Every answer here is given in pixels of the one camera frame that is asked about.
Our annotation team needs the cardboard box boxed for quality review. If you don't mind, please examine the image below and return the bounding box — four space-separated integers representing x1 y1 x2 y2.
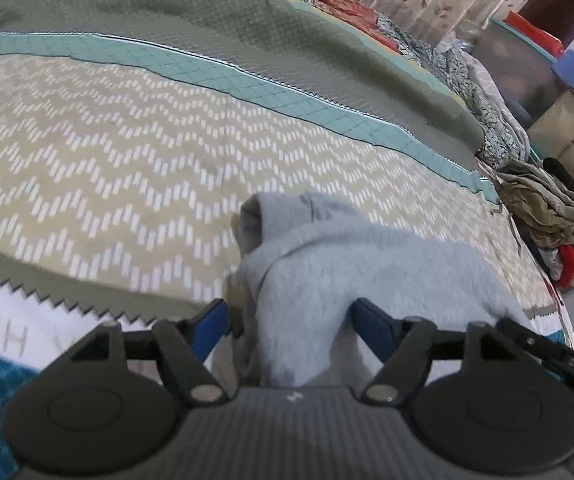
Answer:
527 91 574 197

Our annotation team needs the grey floral blanket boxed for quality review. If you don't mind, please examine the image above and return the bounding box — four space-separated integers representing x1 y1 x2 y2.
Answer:
379 14 535 167

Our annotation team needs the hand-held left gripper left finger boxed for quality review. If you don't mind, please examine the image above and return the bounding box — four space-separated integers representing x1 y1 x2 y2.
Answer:
71 299 231 406

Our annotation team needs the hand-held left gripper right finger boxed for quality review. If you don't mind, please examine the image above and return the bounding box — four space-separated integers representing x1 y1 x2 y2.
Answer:
351 297 518 405

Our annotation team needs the red orange cushion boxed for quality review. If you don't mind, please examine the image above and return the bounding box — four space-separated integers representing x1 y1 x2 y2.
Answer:
503 10 566 59

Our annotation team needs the patterned zigzag bedspread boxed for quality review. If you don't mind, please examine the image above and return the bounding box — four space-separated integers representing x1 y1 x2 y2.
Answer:
0 0 574 480

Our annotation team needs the olive crumpled garment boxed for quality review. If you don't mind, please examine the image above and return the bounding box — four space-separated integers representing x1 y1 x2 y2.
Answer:
494 160 574 261

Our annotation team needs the red cloth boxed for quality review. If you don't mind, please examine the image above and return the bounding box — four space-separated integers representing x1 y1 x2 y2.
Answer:
558 246 574 287

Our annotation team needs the grey sweatshirt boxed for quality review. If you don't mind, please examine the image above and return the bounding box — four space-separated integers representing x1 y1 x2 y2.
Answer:
207 191 535 390

